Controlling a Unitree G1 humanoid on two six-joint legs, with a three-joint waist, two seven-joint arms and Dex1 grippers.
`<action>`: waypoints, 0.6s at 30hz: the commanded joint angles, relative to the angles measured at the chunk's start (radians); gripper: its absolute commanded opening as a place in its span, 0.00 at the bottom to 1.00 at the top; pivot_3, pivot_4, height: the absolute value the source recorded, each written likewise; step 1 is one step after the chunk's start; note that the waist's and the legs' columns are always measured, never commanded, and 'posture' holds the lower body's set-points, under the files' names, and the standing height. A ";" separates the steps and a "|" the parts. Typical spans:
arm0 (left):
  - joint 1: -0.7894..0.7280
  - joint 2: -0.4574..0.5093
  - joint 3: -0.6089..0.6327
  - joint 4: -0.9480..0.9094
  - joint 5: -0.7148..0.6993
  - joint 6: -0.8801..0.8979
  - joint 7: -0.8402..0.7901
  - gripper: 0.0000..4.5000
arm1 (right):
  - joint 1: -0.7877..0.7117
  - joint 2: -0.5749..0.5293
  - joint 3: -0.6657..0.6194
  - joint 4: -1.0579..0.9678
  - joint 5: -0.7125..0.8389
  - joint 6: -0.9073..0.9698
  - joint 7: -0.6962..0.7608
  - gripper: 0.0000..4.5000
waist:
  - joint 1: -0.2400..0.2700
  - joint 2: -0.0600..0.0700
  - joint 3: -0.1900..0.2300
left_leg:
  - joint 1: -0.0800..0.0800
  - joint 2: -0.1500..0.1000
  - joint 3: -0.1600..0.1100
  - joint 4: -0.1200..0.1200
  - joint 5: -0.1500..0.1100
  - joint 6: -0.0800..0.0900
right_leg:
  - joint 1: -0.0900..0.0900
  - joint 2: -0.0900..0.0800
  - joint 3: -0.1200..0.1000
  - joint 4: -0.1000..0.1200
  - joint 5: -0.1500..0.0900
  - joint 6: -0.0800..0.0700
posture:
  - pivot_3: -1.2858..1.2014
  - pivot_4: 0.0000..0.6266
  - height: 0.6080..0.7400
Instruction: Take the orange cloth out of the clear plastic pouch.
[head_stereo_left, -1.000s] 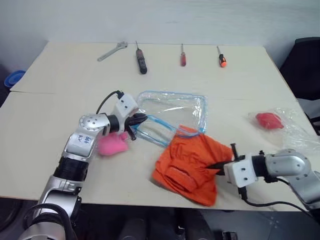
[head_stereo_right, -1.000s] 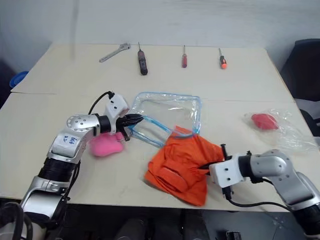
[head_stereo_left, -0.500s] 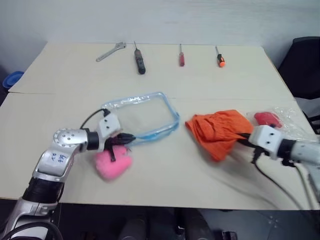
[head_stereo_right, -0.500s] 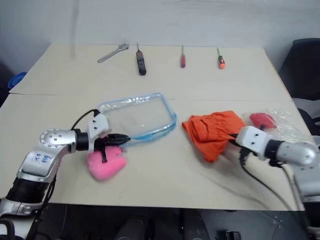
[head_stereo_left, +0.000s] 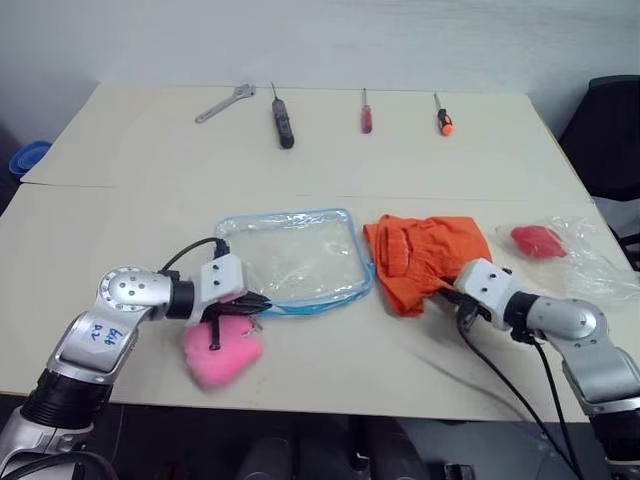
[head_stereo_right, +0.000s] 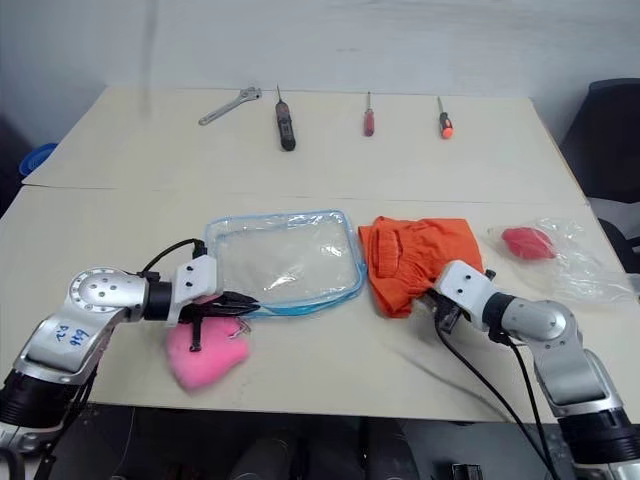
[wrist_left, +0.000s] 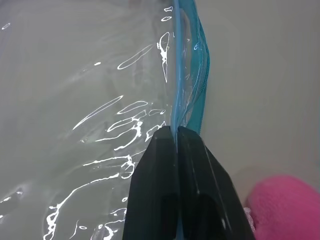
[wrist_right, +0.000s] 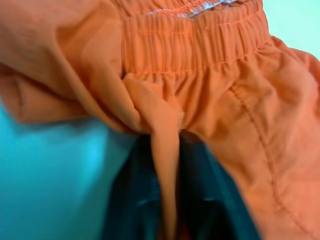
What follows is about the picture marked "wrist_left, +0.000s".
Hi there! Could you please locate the clear pouch with orange contents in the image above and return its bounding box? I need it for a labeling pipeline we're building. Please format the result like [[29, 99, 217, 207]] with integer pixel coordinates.
[[0, 0, 212, 240]]

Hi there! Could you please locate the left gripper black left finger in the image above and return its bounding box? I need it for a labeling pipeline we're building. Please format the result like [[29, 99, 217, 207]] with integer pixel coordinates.
[[123, 125, 182, 240]]

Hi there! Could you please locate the white bead chain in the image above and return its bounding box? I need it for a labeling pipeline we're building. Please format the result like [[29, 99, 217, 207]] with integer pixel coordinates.
[[242, 206, 257, 233]]

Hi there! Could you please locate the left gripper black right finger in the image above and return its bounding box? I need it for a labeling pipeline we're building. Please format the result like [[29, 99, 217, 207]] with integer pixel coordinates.
[[175, 125, 256, 240]]

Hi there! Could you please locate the pink knitted plush charm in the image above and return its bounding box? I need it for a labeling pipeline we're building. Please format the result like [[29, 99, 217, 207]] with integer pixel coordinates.
[[244, 174, 320, 240]]

